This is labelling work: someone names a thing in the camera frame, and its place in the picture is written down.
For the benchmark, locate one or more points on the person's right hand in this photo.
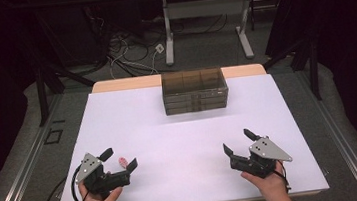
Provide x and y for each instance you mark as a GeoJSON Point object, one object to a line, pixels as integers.
{"type": "Point", "coordinates": [274, 187]}

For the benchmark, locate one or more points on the metal floor rail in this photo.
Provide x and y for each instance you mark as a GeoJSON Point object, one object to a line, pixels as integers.
{"type": "Point", "coordinates": [23, 170]}
{"type": "Point", "coordinates": [344, 136]}

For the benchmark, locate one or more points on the black floor socket frame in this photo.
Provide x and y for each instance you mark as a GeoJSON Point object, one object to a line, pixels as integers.
{"type": "Point", "coordinates": [53, 136]}

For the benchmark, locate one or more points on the white desk with grey legs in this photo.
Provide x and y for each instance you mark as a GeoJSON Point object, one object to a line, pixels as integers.
{"type": "Point", "coordinates": [205, 7]}

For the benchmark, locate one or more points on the transparent plastic drawer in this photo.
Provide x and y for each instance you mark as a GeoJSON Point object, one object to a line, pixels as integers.
{"type": "Point", "coordinates": [197, 108]}

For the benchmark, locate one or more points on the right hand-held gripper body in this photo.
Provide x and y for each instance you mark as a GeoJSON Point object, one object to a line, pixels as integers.
{"type": "Point", "coordinates": [260, 164]}

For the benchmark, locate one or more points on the small pink white object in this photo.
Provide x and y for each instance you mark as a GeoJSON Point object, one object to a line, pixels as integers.
{"type": "Point", "coordinates": [123, 161]}

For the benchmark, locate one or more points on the white power plug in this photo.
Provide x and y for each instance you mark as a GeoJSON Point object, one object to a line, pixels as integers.
{"type": "Point", "coordinates": [159, 48]}

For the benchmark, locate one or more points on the black metal stand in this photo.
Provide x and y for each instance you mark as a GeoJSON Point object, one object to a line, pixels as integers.
{"type": "Point", "coordinates": [41, 94]}
{"type": "Point", "coordinates": [314, 72]}

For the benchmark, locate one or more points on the transparent brown drawer cabinet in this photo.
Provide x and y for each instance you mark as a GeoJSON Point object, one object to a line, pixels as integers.
{"type": "Point", "coordinates": [193, 80]}

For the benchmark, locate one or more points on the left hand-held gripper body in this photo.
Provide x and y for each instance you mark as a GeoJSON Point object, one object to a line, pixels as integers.
{"type": "Point", "coordinates": [108, 181]}

